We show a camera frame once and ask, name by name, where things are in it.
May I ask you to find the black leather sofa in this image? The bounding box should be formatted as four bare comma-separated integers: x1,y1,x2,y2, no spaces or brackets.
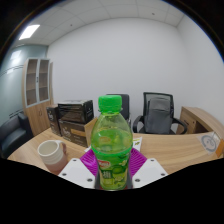
0,112,34,159

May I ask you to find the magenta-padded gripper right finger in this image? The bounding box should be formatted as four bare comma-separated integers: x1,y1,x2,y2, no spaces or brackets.
126,147,169,190

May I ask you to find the orange box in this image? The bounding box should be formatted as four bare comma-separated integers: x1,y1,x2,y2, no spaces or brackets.
214,139,224,158

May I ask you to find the green drink bottle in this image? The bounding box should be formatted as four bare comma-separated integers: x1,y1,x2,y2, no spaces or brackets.
90,94,134,192

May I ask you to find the dark brown kraft carton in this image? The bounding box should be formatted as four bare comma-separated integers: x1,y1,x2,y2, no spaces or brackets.
58,117,99,148

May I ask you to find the grey backpack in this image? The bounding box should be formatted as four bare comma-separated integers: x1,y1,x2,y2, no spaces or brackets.
145,97,173,135

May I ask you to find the wooden shelf cabinet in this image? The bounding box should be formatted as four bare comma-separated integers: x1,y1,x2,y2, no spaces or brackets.
22,57,54,137

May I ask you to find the black mesh office chair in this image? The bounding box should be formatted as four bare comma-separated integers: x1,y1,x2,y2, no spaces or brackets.
132,91,189,135

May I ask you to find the small dark upright box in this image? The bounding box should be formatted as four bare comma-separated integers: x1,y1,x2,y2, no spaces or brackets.
46,104,63,137

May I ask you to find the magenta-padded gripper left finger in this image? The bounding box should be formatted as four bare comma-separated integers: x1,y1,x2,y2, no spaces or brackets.
57,148,101,190

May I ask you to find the white and brown mug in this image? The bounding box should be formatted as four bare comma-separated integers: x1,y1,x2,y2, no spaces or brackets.
37,139,69,174

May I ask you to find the wooden side desk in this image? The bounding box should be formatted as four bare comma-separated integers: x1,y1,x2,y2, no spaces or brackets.
175,106,224,136

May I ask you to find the black padded office chair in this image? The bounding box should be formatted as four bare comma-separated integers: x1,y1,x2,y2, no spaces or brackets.
105,93,132,128

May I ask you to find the ceiling light panel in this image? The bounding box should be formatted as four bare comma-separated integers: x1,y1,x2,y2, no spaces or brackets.
18,23,41,41

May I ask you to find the white sheet with round print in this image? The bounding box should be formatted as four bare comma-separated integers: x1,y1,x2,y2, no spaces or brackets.
196,131,223,155

